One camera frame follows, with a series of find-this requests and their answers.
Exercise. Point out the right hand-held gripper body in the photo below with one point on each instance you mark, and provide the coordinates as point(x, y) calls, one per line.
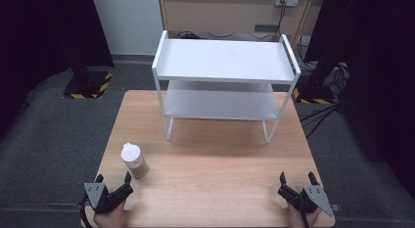
point(314, 195)

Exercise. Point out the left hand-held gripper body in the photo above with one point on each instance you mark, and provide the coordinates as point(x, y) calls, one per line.
point(98, 193)

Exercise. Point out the beige tumbler with white lid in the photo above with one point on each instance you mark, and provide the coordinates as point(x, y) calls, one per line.
point(132, 158)

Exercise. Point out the white two-tier shelf rack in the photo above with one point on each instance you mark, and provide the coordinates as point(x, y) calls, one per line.
point(225, 60)

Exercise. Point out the person's left hand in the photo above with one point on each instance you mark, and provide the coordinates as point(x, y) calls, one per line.
point(109, 219)

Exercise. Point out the person's right hand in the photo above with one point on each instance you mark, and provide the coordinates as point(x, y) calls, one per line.
point(297, 218)

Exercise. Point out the black striped stand base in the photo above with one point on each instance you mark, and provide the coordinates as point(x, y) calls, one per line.
point(313, 99)
point(88, 86)

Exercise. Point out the black curtain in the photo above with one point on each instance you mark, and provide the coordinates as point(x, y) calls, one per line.
point(378, 74)
point(42, 52)

